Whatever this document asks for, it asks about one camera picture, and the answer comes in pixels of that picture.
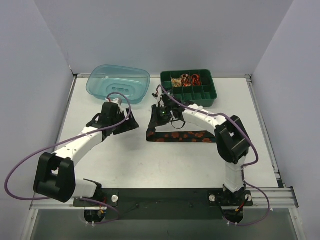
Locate aluminium extrusion rail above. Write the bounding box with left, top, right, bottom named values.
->
left=29, top=186, right=300, bottom=211

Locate black orange floral necktie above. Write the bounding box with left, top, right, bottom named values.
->
left=146, top=128, right=216, bottom=143

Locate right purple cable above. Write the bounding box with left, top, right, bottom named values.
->
left=156, top=84, right=273, bottom=227

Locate red black rolled tie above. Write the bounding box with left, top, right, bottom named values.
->
left=180, top=73, right=192, bottom=87

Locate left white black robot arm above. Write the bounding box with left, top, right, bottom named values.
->
left=33, top=100, right=139, bottom=203

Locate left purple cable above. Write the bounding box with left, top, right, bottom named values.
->
left=4, top=92, right=133, bottom=225

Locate green compartment organizer tray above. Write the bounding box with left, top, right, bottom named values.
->
left=160, top=69, right=218, bottom=107

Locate purple cable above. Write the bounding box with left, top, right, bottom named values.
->
left=4, top=92, right=133, bottom=225
left=156, top=84, right=273, bottom=227

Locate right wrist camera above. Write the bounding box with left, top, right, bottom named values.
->
left=151, top=88, right=174, bottom=107

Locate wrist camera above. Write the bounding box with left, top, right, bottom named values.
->
left=105, top=97, right=123, bottom=106
left=151, top=88, right=174, bottom=107

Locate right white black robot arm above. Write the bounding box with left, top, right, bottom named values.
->
left=146, top=92, right=250, bottom=198

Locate orange red rolled tie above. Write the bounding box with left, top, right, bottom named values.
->
left=191, top=73, right=202, bottom=86

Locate beige patterned rolled tie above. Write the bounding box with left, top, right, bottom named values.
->
left=171, top=77, right=182, bottom=88

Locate teal transparent plastic tub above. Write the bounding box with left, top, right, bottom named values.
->
left=86, top=64, right=151, bottom=104

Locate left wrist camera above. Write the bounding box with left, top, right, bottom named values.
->
left=105, top=97, right=123, bottom=106

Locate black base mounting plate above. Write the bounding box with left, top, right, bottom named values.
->
left=73, top=188, right=251, bottom=222

